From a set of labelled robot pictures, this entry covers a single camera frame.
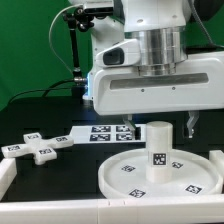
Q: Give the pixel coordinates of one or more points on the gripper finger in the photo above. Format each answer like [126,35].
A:
[135,131]
[193,117]

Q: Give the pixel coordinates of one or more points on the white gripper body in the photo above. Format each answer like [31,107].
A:
[197,84]

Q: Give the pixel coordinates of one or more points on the white round table top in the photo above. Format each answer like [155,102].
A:
[129,174]

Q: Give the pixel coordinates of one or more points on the white cross-shaped table base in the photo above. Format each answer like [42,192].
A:
[42,149]

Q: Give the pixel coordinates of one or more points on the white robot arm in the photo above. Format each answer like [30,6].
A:
[140,63]

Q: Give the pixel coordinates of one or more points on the white marker plate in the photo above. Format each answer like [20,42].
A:
[107,134]

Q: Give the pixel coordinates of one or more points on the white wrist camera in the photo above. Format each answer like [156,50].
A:
[125,53]

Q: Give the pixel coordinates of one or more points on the white front fence rail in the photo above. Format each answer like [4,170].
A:
[171,210]

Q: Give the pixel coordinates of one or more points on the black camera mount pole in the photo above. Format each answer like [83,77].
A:
[75,43]

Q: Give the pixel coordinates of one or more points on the white left fence rail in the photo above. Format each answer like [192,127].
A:
[8,172]

